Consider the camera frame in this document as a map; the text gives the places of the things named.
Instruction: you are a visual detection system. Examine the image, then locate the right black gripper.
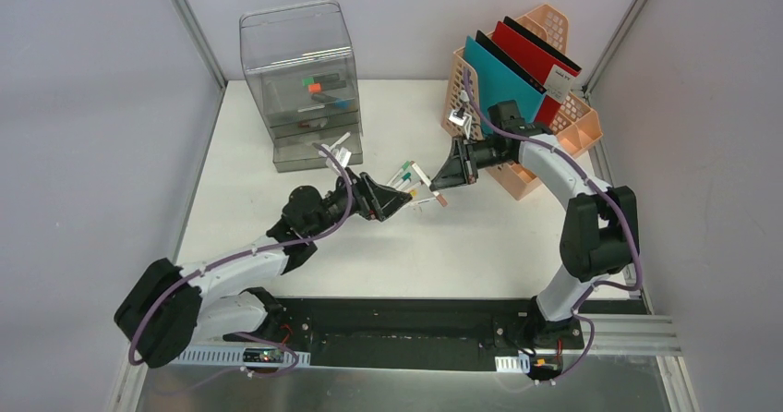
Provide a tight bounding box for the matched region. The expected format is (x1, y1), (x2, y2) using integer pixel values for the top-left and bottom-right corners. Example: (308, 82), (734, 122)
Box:
(431, 136), (512, 191)

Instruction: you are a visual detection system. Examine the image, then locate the brown cap marker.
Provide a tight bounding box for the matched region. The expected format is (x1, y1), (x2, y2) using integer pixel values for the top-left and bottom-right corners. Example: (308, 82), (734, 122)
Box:
(411, 162), (448, 207)

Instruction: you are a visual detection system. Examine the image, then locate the purple cap marker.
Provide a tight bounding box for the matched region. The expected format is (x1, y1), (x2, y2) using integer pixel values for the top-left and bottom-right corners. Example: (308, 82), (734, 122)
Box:
(327, 132), (351, 154)

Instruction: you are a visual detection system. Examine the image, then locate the teal folder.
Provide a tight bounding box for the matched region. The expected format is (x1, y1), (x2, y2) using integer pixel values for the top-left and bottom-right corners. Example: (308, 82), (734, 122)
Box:
(463, 30), (546, 123)

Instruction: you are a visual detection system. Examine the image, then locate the blue cap black highlighter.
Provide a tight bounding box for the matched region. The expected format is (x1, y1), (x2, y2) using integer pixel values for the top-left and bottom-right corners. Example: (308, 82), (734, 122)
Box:
(310, 92), (352, 109)

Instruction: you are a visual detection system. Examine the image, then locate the red folder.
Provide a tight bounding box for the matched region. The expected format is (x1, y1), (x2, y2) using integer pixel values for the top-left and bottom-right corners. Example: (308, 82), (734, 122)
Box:
(491, 17), (582, 127)

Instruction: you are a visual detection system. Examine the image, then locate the orange cap black highlighter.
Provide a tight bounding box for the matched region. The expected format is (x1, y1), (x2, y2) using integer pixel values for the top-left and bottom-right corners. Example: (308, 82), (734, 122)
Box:
(307, 80), (347, 93)

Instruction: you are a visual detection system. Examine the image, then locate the green cap black highlighter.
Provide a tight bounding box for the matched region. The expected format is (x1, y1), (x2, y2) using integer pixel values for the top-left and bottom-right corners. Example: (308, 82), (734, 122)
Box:
(302, 73), (341, 87)

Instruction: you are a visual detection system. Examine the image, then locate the clear grey drawer organizer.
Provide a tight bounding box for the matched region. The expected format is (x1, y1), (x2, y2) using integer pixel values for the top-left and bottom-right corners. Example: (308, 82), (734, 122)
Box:
(239, 0), (364, 173)

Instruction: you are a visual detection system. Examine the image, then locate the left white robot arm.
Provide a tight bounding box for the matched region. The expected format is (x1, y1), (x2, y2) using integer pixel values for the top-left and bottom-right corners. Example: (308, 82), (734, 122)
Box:
(114, 169), (413, 369)

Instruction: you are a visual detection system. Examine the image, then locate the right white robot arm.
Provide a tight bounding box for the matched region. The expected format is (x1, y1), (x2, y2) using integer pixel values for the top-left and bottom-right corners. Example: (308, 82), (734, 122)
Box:
(430, 101), (640, 347)

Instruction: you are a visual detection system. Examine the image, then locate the teal cap marker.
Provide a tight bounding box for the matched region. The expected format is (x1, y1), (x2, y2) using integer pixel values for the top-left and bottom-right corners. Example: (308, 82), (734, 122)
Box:
(393, 173), (411, 188)

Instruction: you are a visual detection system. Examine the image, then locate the peach plastic file rack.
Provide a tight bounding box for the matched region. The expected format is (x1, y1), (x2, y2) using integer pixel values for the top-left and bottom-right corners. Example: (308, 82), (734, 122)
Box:
(440, 3), (605, 201)

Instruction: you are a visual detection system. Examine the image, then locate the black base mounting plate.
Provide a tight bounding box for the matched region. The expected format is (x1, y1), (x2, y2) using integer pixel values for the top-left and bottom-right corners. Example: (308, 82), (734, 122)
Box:
(252, 297), (590, 371)

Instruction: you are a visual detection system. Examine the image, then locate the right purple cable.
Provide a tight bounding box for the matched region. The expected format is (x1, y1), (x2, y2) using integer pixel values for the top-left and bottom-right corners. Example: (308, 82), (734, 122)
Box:
(462, 67), (644, 387)

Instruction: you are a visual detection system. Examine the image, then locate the purple cable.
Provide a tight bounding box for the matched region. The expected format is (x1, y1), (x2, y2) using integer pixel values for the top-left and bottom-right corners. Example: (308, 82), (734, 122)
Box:
(462, 67), (644, 387)
(126, 142), (356, 395)

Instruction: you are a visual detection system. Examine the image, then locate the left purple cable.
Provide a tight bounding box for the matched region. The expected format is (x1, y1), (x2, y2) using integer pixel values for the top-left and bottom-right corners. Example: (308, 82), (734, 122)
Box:
(126, 142), (356, 395)

